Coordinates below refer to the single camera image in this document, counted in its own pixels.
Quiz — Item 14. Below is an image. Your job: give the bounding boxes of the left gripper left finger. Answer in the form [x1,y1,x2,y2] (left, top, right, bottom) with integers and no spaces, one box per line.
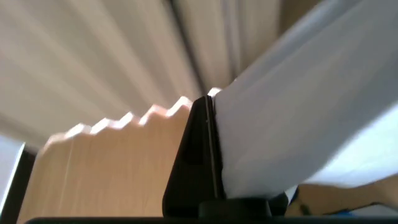
[162,95,217,218]

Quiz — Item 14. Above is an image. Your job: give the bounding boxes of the beige curtain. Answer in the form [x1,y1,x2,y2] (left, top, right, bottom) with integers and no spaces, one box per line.
[0,0,282,150]

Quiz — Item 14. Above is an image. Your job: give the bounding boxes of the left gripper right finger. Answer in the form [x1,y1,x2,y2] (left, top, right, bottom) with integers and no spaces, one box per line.
[206,95,225,199]

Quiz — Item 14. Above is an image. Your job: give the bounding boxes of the pale grey shorts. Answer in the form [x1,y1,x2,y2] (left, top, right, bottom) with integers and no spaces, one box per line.
[213,0,398,200]

